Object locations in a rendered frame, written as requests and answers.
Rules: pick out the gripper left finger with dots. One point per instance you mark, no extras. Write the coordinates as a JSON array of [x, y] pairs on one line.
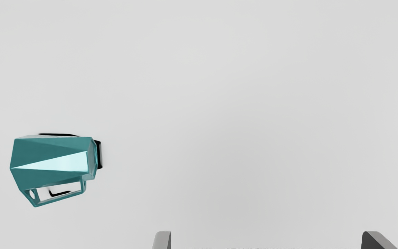
[[162, 240]]

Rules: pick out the teal faceted mug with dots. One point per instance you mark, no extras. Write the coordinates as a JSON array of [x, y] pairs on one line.
[[47, 155]]

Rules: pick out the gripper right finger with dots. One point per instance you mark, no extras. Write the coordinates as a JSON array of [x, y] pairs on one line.
[[375, 242]]

